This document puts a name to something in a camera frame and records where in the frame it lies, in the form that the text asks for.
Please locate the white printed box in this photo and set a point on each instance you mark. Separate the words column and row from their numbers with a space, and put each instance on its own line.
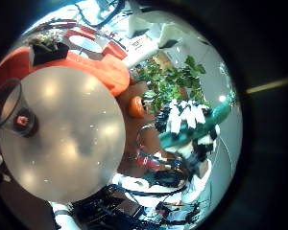
column 140, row 48

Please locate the orange tray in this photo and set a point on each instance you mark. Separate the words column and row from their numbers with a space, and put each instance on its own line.
column 96, row 68

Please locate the black planter with plant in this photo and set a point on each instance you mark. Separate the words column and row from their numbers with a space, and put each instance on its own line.
column 49, row 51

